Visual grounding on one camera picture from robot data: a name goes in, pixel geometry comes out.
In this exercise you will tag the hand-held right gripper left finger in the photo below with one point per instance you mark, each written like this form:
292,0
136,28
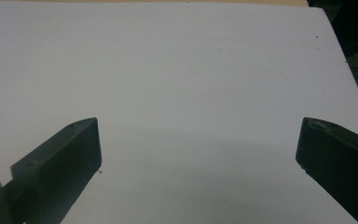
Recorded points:
65,161

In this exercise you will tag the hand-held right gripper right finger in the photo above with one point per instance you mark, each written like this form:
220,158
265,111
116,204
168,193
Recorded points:
338,161

